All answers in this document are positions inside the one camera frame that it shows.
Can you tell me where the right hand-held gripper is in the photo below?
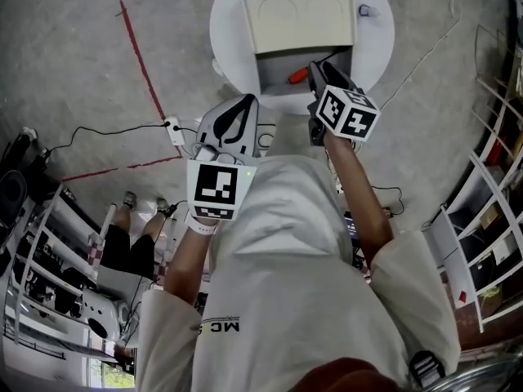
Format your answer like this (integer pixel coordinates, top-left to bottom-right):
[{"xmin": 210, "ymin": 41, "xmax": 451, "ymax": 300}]
[{"xmin": 306, "ymin": 60, "xmax": 382, "ymax": 147}]

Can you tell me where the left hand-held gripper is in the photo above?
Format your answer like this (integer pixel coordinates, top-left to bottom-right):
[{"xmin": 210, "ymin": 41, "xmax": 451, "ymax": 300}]
[{"xmin": 186, "ymin": 93, "xmax": 262, "ymax": 223}]

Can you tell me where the orange handled screwdriver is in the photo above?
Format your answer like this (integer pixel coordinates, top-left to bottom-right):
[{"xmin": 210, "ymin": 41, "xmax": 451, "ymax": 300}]
[{"xmin": 287, "ymin": 49, "xmax": 342, "ymax": 85}]

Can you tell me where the beige box with lid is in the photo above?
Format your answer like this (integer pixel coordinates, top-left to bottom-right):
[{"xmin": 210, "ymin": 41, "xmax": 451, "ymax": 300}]
[{"xmin": 243, "ymin": 0, "xmax": 357, "ymax": 98}]

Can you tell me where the person's right forearm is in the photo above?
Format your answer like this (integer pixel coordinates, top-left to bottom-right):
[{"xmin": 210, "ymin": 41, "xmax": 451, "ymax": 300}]
[{"xmin": 324, "ymin": 131, "xmax": 396, "ymax": 270}]

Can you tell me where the person's left forearm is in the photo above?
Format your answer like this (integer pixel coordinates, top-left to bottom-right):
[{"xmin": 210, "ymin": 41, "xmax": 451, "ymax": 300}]
[{"xmin": 164, "ymin": 218, "xmax": 222, "ymax": 306}]

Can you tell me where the white wristband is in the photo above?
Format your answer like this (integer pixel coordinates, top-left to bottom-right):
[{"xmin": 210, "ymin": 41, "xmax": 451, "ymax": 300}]
[{"xmin": 184, "ymin": 213, "xmax": 220, "ymax": 237}]

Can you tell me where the white power strip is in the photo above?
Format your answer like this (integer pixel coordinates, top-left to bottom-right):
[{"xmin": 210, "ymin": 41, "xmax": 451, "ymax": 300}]
[{"xmin": 163, "ymin": 114, "xmax": 186, "ymax": 147}]

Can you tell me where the short red floor tape strip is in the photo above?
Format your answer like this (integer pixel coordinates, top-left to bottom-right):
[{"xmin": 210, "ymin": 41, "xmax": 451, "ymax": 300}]
[{"xmin": 62, "ymin": 155, "xmax": 184, "ymax": 183}]

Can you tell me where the person's white t-shirt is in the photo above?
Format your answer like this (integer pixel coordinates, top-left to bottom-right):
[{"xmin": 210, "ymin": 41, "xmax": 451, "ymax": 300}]
[{"xmin": 134, "ymin": 153, "xmax": 463, "ymax": 392}]

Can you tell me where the red white checkered board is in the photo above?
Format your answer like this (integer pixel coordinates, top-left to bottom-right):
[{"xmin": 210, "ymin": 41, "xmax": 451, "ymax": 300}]
[{"xmin": 86, "ymin": 234, "xmax": 108, "ymax": 267}]

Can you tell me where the long red floor tape strip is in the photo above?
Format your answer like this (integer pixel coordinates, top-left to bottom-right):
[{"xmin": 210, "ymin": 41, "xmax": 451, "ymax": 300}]
[{"xmin": 118, "ymin": 0, "xmax": 184, "ymax": 158}]

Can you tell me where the dark laptop screen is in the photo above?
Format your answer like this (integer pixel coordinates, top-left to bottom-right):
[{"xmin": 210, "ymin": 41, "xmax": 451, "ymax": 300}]
[{"xmin": 342, "ymin": 210, "xmax": 362, "ymax": 241}]

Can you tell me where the white rounded machine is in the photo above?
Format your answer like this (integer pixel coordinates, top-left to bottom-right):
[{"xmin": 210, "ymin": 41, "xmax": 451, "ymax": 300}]
[{"xmin": 79, "ymin": 287, "xmax": 132, "ymax": 342}]

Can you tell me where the low white shelf rack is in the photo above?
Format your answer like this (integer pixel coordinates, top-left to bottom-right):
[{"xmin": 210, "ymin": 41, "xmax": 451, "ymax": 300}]
[{"xmin": 0, "ymin": 181, "xmax": 104, "ymax": 345}]

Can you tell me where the black chair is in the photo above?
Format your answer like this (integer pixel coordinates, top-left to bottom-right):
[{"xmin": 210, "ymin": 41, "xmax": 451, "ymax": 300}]
[{"xmin": 0, "ymin": 169, "xmax": 29, "ymax": 230}]

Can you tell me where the tall white shelving unit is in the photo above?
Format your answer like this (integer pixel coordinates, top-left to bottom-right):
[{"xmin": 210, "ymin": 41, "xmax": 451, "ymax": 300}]
[{"xmin": 440, "ymin": 22, "xmax": 523, "ymax": 335}]

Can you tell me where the long white cable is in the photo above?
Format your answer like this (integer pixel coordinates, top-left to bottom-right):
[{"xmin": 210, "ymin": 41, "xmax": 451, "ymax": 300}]
[{"xmin": 378, "ymin": 0, "xmax": 464, "ymax": 110}]

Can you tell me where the black power cable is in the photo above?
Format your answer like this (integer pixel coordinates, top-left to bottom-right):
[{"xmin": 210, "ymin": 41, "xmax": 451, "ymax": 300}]
[{"xmin": 39, "ymin": 122, "xmax": 172, "ymax": 159}]

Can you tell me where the thin black looped cable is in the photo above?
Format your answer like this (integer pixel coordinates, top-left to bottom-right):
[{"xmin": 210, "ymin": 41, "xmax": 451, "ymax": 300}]
[{"xmin": 370, "ymin": 185, "xmax": 406, "ymax": 219}]

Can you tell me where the shiny metal rail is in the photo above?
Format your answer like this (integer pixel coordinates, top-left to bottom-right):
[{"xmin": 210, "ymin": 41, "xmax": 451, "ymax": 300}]
[{"xmin": 432, "ymin": 347, "xmax": 523, "ymax": 392}]

